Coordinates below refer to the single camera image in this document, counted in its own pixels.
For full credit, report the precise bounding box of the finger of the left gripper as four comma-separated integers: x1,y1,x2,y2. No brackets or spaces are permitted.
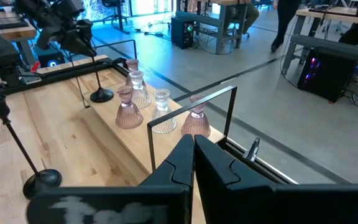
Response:
61,30,88,55
79,27,98,57

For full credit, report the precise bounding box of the pink ribbed glass candle holder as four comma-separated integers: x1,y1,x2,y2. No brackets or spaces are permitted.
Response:
115,85,144,130
180,93,211,138
125,58,140,88

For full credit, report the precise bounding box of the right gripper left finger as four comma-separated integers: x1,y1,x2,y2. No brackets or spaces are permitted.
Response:
26,133,196,224

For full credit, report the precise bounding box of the clear ribbed glass candle holder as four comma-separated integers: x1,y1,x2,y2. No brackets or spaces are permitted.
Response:
127,70,152,109
150,88,178,134

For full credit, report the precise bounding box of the grey desk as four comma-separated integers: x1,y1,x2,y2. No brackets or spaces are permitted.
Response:
175,0,253,55

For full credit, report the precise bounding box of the tall black candlestick holder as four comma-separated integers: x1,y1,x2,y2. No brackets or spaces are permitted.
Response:
89,55,115,104

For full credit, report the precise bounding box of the short black candlestick holder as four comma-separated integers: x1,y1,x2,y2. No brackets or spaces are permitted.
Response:
0,93,63,200

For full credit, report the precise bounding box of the person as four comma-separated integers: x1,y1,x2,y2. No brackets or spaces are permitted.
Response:
225,2,260,35
270,0,301,53

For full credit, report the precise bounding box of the black speaker blue ring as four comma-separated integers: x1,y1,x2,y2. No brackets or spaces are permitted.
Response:
33,45,66,68

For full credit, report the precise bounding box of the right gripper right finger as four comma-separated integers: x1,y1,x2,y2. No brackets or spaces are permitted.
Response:
194,134,358,224

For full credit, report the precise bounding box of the black metal clip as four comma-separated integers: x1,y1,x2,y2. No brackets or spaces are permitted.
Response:
242,137,261,163

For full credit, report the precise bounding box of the wooden riser shelf black frame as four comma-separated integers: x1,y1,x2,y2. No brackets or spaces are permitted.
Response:
71,39,238,187

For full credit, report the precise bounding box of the computer tower with green light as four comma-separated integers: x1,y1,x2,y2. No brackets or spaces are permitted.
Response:
170,16,196,50

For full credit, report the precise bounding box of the black aluminium table frame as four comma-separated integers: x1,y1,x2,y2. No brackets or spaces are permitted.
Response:
0,57,300,187

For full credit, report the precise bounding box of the office chair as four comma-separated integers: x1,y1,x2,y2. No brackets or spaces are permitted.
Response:
101,0,129,32

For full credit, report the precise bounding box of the computer tower with red lights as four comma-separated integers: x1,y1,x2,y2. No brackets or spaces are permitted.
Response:
296,48,358,104

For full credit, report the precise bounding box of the wooden top desk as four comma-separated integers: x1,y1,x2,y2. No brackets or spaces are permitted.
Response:
280,6,358,75
0,10,37,42

